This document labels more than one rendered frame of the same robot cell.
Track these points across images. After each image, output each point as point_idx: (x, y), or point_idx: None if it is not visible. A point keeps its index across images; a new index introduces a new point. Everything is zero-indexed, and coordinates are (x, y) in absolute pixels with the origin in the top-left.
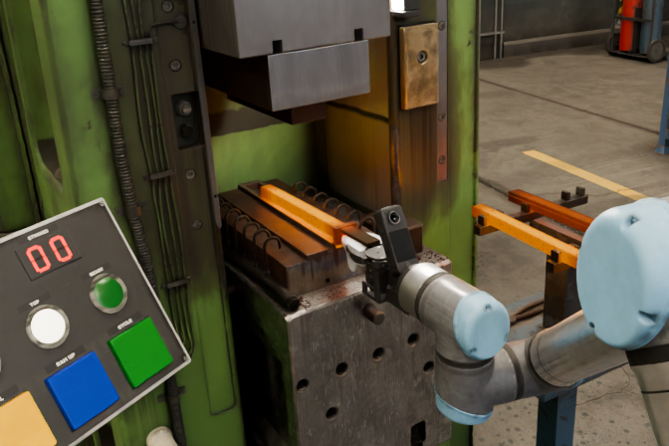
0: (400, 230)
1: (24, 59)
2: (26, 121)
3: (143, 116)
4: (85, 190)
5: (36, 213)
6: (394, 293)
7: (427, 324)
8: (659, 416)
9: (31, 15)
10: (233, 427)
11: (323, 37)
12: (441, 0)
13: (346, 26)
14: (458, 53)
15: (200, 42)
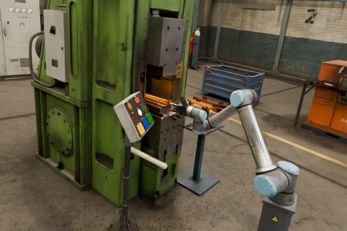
0: (185, 100)
1: (96, 61)
2: (93, 76)
3: (136, 76)
4: (125, 91)
5: (89, 98)
6: (183, 112)
7: (192, 116)
8: (240, 114)
9: (100, 51)
10: (139, 146)
11: (171, 63)
12: (183, 56)
13: (174, 61)
14: (184, 67)
15: None
